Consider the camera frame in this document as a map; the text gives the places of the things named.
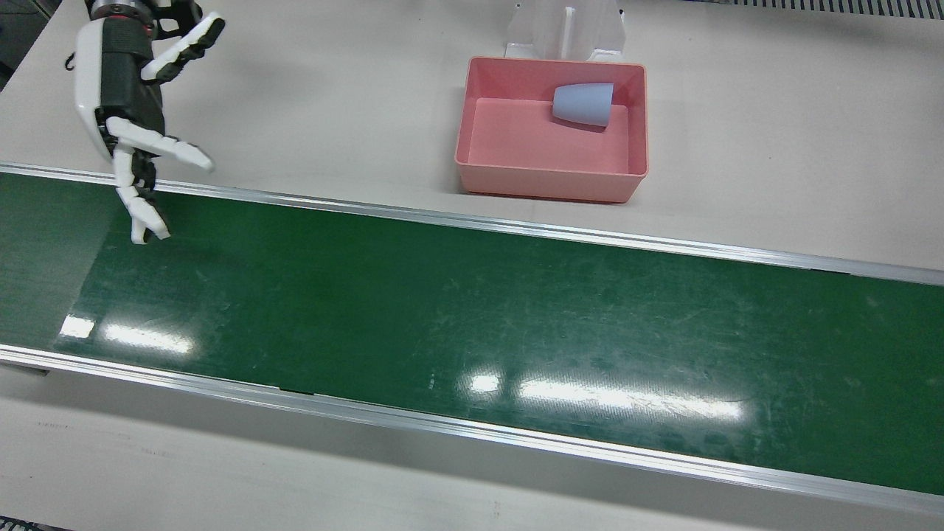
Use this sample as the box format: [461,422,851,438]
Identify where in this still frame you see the light blue plastic cup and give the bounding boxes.
[552,83,615,128]

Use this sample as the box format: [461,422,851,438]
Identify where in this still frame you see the white plastic stand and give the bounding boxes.
[504,0,628,62]

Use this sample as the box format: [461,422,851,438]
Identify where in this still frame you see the black and white right hand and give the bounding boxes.
[72,11,226,245]

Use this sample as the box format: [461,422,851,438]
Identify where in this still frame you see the green conveyor belt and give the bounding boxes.
[0,164,944,516]

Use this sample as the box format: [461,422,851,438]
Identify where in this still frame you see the pink plastic box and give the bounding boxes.
[455,55,650,204]

